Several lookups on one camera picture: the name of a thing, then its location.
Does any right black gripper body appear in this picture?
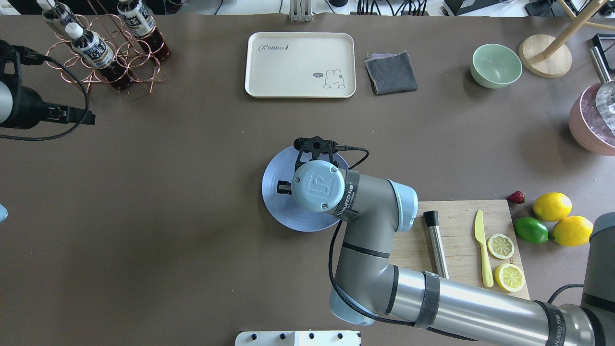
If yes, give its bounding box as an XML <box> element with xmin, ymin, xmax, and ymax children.
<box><xmin>294</xmin><ymin>136</ymin><xmax>337</xmax><ymax>172</ymax></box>

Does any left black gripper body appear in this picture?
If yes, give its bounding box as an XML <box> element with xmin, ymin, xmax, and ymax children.
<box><xmin>0</xmin><ymin>40</ymin><xmax>49</xmax><ymax>129</ymax></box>

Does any blue plate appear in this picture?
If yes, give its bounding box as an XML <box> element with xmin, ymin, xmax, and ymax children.
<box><xmin>262</xmin><ymin>147</ymin><xmax>349</xmax><ymax>232</ymax></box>

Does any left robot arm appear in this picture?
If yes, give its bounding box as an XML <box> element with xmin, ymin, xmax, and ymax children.
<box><xmin>0</xmin><ymin>41</ymin><xmax>95</xmax><ymax>141</ymax></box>

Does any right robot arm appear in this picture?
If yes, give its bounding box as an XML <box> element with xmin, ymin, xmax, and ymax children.
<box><xmin>262</xmin><ymin>136</ymin><xmax>614</xmax><ymax>346</ymax></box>

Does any tea bottle bottom left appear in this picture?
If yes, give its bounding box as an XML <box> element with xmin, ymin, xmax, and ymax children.
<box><xmin>64</xmin><ymin>22</ymin><xmax>132</xmax><ymax>90</ymax></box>

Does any tea bottle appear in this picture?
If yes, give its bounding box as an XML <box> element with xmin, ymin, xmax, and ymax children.
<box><xmin>64</xmin><ymin>22</ymin><xmax>132</xmax><ymax>90</ymax></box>
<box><xmin>37</xmin><ymin>0</ymin><xmax>86</xmax><ymax>39</ymax></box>
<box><xmin>116</xmin><ymin>0</ymin><xmax>171</xmax><ymax>62</ymax></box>

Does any cream rabbit tray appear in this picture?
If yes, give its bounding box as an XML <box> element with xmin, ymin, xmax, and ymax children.
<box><xmin>244</xmin><ymin>32</ymin><xmax>357</xmax><ymax>99</ymax></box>

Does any grey folded cloth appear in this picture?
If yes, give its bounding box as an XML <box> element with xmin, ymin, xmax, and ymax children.
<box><xmin>364</xmin><ymin>51</ymin><xmax>418</xmax><ymax>96</ymax></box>

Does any tea bottle top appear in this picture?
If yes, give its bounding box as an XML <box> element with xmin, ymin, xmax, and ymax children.
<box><xmin>37</xmin><ymin>0</ymin><xmax>86</xmax><ymax>39</ymax></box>

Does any tea bottle bottom right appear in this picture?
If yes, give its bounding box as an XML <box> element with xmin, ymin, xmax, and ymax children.
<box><xmin>116</xmin><ymin>0</ymin><xmax>171</xmax><ymax>62</ymax></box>

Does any steel muddler black tip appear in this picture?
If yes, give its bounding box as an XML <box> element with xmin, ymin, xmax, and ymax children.
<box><xmin>422</xmin><ymin>210</ymin><xmax>450</xmax><ymax>280</ymax></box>

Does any wooden cutting board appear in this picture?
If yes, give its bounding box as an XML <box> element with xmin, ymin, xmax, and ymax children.
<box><xmin>390</xmin><ymin>199</ymin><xmax>523</xmax><ymax>288</ymax></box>

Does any yellow plastic knife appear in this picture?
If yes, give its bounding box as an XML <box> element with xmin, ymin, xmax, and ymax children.
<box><xmin>474</xmin><ymin>210</ymin><xmax>494</xmax><ymax>288</ymax></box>

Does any green bowl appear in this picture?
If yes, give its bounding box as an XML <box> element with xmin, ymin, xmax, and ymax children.
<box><xmin>470</xmin><ymin>43</ymin><xmax>523</xmax><ymax>89</ymax></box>

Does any red strawberry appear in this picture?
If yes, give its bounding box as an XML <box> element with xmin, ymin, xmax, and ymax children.
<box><xmin>506</xmin><ymin>191</ymin><xmax>526</xmax><ymax>204</ymax></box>

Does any lemon slice lower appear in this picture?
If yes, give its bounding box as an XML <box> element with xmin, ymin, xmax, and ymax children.
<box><xmin>487</xmin><ymin>234</ymin><xmax>516</xmax><ymax>260</ymax></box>

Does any green lime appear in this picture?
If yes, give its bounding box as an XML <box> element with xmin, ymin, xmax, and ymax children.
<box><xmin>513</xmin><ymin>217</ymin><xmax>549</xmax><ymax>245</ymax></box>

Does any lemon half upper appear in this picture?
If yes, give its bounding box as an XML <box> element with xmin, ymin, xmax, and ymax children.
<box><xmin>493</xmin><ymin>263</ymin><xmax>525</xmax><ymax>293</ymax></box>

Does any whole yellow lemon upper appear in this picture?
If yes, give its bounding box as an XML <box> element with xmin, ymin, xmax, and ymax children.
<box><xmin>532</xmin><ymin>192</ymin><xmax>573</xmax><ymax>222</ymax></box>

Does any whole yellow lemon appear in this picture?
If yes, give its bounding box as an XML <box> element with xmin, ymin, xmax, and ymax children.
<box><xmin>552</xmin><ymin>215</ymin><xmax>593</xmax><ymax>246</ymax></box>
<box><xmin>532</xmin><ymin>192</ymin><xmax>573</xmax><ymax>222</ymax></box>

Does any wooden cup stand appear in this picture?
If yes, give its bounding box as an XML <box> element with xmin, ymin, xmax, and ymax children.
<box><xmin>518</xmin><ymin>0</ymin><xmax>615</xmax><ymax>78</ymax></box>

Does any whole yellow lemon lower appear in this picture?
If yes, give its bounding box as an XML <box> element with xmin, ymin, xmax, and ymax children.
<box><xmin>552</xmin><ymin>215</ymin><xmax>593</xmax><ymax>246</ymax></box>

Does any pink bowl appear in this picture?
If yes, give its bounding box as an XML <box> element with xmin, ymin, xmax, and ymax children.
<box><xmin>568</xmin><ymin>83</ymin><xmax>615</xmax><ymax>156</ymax></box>

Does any steel ice scoop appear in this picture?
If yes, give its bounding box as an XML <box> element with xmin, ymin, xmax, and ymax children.
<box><xmin>590</xmin><ymin>46</ymin><xmax>615</xmax><ymax>134</ymax></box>

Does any dark glass tray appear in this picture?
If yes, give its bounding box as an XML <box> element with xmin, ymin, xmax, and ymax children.
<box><xmin>591</xmin><ymin>33</ymin><xmax>615</xmax><ymax>73</ymax></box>

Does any copper wire bottle rack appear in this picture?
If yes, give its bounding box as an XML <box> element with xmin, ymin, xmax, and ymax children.
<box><xmin>49</xmin><ymin>0</ymin><xmax>167</xmax><ymax>92</ymax></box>

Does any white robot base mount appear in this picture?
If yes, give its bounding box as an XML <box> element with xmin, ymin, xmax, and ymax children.
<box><xmin>235</xmin><ymin>330</ymin><xmax>362</xmax><ymax>346</ymax></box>

